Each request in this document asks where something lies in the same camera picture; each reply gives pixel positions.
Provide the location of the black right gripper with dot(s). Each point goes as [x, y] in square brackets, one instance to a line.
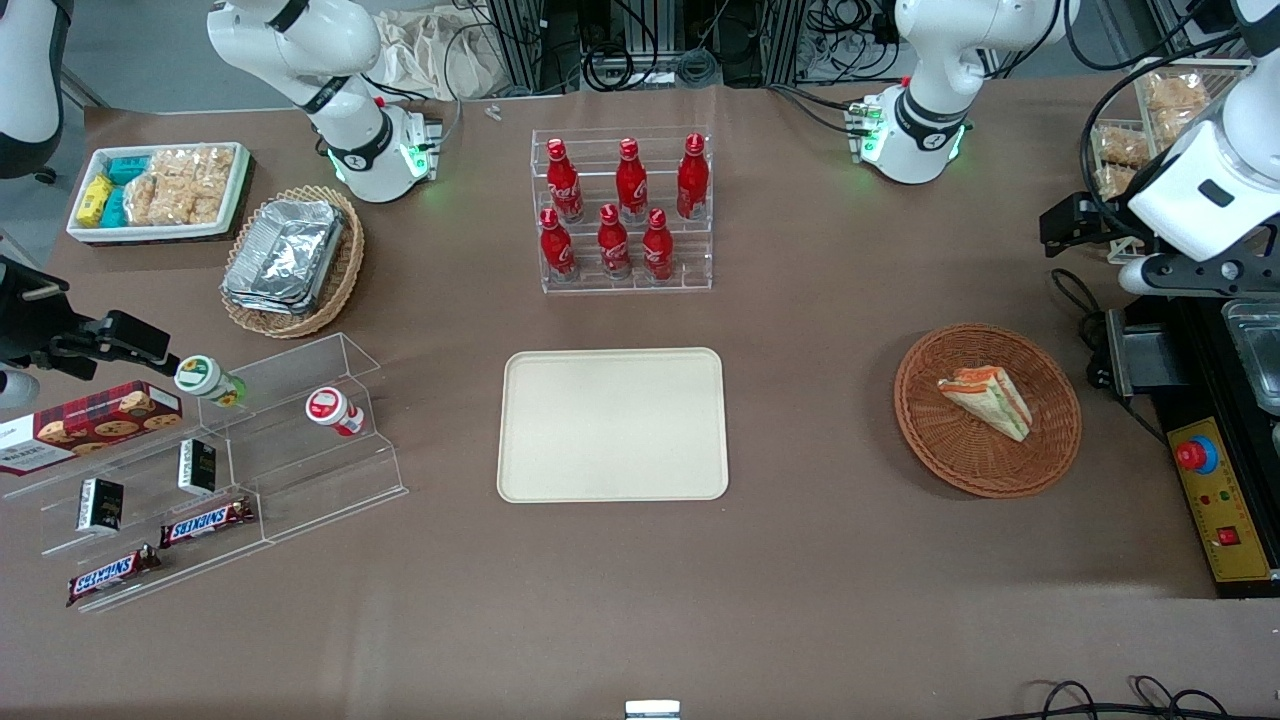
[22, 330]

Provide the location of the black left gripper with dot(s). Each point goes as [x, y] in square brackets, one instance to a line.
[1103, 223]

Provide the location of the triangle sandwich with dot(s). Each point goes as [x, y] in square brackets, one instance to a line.
[985, 400]

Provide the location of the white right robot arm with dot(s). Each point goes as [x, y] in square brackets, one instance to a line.
[352, 150]

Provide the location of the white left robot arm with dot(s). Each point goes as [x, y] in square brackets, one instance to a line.
[928, 130]

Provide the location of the light oval wicker basket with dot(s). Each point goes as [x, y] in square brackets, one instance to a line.
[345, 270]

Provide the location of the brown round wicker basket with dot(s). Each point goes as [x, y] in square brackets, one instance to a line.
[960, 455]

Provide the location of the beige plastic tray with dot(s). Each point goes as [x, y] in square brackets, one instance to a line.
[612, 425]

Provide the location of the bagged fried snack pack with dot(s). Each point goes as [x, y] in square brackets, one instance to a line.
[1122, 147]
[1170, 125]
[1175, 92]
[1112, 180]

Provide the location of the green cap yogurt bottle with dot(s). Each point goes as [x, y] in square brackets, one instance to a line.
[203, 378]

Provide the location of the red tartan cookie box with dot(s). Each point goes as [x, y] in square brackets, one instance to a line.
[90, 425]

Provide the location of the white rectangular plastic bin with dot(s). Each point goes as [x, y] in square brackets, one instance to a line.
[150, 235]

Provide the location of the small black box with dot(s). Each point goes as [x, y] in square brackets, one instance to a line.
[197, 467]
[100, 505]

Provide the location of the teal snack box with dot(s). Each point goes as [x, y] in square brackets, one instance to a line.
[128, 168]
[115, 207]

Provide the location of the bagged rice cracker pack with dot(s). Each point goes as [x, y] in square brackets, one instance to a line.
[195, 162]
[175, 200]

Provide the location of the yellow snack box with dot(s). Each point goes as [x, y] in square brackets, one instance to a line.
[94, 200]

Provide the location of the stacked aluminium foil containers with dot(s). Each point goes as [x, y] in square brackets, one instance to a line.
[285, 255]

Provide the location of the black appliance housing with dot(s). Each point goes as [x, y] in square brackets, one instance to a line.
[1190, 350]

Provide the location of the Snickers bar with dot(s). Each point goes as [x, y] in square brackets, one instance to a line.
[205, 522]
[110, 575]

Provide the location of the clear acrylic stepped shelf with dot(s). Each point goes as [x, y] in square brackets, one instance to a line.
[300, 470]

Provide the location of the red cap yogurt bottle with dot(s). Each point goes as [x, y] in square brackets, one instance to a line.
[333, 410]

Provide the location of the steel pan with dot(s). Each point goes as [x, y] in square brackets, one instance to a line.
[1258, 350]

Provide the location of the red emergency stop button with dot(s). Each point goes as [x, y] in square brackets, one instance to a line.
[1196, 454]

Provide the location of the yellow control panel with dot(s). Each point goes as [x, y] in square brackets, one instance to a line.
[1225, 510]

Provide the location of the red cola bottle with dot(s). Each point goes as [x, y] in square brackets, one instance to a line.
[657, 250]
[564, 185]
[692, 180]
[630, 185]
[556, 250]
[614, 245]

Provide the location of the clear acrylic bottle rack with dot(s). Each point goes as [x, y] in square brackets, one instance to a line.
[690, 255]

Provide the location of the beige cloth bag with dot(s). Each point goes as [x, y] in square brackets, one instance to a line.
[440, 50]

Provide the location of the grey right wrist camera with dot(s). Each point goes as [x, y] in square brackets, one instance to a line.
[14, 390]

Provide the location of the aluminium frame post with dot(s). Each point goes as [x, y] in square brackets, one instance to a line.
[525, 40]

